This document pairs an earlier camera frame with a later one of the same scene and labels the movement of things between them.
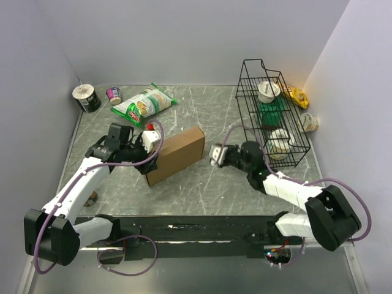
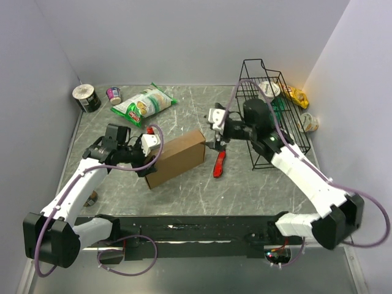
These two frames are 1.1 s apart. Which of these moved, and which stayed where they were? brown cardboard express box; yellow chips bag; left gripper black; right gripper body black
Moved: right gripper body black
Stayed: brown cardboard express box; yellow chips bag; left gripper black
